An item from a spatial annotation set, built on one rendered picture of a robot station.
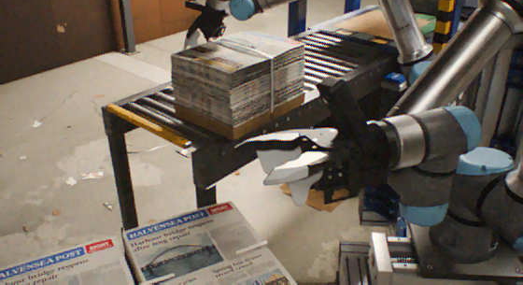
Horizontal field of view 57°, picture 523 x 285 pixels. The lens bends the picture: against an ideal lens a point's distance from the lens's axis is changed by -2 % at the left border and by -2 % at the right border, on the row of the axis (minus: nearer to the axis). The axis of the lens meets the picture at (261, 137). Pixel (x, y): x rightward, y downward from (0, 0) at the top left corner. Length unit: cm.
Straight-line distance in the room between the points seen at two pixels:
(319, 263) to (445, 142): 162
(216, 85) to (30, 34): 325
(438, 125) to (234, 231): 59
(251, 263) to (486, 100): 67
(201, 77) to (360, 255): 95
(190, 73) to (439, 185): 102
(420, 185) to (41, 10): 413
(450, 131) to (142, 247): 71
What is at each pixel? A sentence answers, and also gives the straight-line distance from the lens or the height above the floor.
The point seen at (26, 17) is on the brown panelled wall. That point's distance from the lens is 458.
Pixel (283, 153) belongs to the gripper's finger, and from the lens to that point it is 69.
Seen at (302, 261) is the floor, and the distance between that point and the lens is 229.
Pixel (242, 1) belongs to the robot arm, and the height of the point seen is 123.
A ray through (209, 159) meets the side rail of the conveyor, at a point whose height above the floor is 78.
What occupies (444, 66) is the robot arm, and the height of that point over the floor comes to 127.
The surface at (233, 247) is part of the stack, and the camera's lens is 111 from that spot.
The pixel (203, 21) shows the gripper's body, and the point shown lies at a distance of 171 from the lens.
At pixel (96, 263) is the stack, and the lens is 113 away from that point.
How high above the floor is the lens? 156
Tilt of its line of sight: 29 degrees down
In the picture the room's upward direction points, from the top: straight up
